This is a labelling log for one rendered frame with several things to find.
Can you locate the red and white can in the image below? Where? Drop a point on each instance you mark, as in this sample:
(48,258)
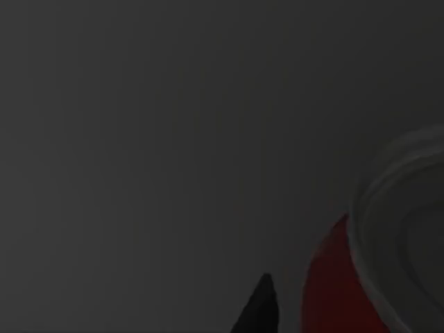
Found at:
(388,249)

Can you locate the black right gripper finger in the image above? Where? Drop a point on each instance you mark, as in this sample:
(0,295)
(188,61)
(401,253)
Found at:
(261,308)

